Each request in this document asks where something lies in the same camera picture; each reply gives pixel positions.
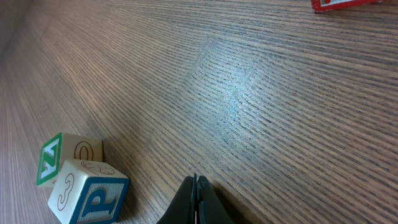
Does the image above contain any red M wooden block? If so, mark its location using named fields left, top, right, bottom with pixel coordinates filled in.
left=311, top=0, right=385, bottom=13

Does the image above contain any green Z wooden block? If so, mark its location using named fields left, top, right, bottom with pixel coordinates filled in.
left=36, top=133, right=103, bottom=188

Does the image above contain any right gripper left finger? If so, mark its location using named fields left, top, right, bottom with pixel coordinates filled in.
left=157, top=174, right=197, bottom=224

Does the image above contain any plain block blue side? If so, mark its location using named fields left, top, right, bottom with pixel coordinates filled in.
left=47, top=159, right=129, bottom=224

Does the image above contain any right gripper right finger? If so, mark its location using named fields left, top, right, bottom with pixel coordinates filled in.
left=197, top=175, right=234, bottom=224

